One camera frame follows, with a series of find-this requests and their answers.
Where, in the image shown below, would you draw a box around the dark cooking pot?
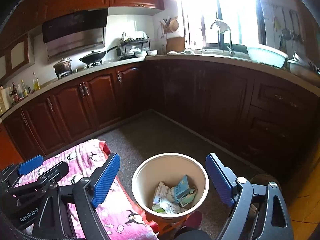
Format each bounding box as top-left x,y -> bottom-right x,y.
53,57 -> 72,76

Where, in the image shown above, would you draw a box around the black wok pan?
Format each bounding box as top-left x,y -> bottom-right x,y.
79,46 -> 119,64

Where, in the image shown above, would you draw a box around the lower wooden kitchen cabinets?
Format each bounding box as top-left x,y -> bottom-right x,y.
1,55 -> 319,180

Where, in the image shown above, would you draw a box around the white green wrapper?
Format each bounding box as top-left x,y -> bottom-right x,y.
159,197 -> 181,215

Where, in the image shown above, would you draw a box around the kitchen faucet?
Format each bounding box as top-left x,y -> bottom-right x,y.
210,19 -> 235,57

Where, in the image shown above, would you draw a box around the black dish rack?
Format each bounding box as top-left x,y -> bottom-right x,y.
117,31 -> 151,60

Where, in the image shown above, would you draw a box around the white blue medicine box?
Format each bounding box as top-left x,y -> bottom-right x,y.
152,181 -> 170,205

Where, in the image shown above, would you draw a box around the upper wooden wall cabinets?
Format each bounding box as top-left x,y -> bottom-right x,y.
1,0 -> 164,80

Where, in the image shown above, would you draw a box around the green white medicine box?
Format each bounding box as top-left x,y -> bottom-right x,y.
179,187 -> 197,208

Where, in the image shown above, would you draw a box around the wooden cutting board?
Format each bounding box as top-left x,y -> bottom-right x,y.
166,36 -> 185,53

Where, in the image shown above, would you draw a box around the white bowl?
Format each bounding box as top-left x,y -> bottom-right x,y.
147,50 -> 158,56

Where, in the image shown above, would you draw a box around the pink penguin table cloth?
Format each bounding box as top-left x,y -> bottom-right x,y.
18,139 -> 157,239

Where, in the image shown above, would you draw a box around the teal snack bag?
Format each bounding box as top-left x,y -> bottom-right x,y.
173,175 -> 191,203

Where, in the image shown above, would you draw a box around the light green basin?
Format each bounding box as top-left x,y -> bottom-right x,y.
246,44 -> 288,68

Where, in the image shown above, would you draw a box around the steel range hood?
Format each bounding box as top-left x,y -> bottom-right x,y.
42,9 -> 108,59

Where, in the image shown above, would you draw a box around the yellow oil bottle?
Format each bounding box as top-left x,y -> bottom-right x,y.
33,73 -> 40,90

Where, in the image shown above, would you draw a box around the beige trash bin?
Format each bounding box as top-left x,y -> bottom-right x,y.
131,153 -> 209,224

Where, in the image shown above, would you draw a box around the dark sauce bottle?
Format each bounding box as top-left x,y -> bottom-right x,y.
12,82 -> 19,102

